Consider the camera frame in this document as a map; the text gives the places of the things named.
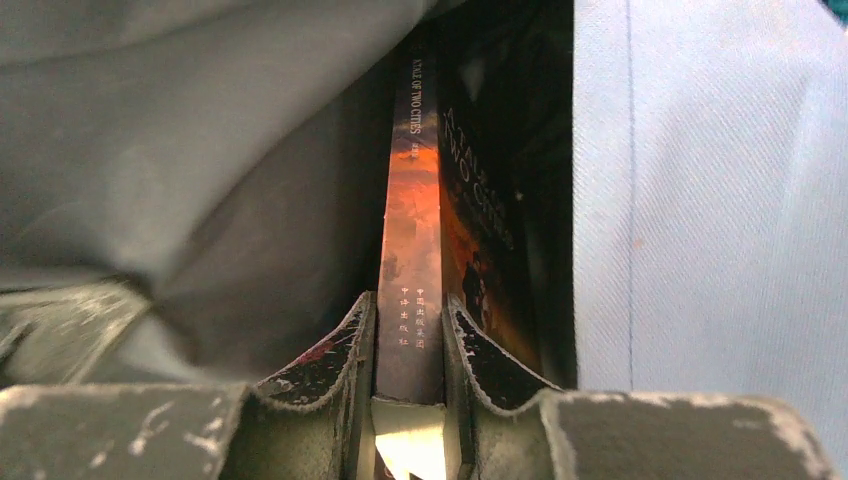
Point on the blue grey student backpack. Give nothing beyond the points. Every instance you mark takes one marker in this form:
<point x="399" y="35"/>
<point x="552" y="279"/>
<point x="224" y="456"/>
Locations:
<point x="682" y="167"/>

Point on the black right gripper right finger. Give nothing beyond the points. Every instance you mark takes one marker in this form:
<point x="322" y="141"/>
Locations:
<point x="493" y="428"/>

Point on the dark thick paperback book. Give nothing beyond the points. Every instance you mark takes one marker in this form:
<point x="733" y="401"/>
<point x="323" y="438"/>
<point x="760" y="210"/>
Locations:
<point x="474" y="197"/>

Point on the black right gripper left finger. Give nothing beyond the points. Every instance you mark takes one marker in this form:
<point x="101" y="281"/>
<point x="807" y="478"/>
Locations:
<point x="308" y="420"/>

